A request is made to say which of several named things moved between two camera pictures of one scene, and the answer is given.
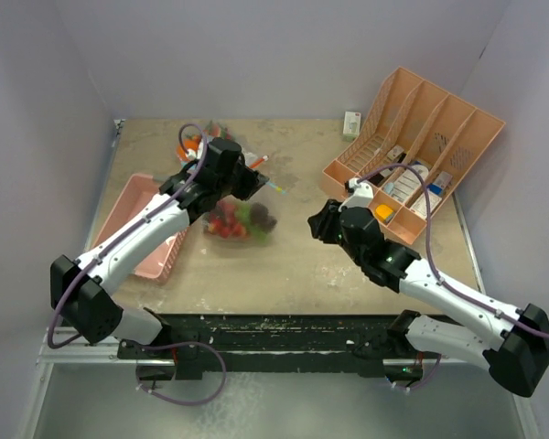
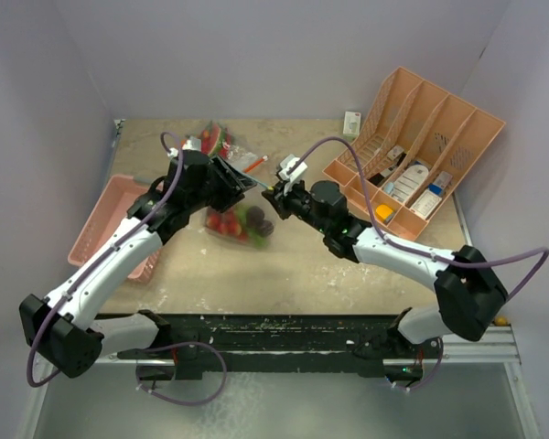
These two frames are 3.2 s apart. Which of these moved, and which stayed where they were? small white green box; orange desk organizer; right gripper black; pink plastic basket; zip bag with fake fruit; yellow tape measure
Moved: pink plastic basket; right gripper black
Stayed: orange desk organizer; zip bag with fake fruit; yellow tape measure; small white green box
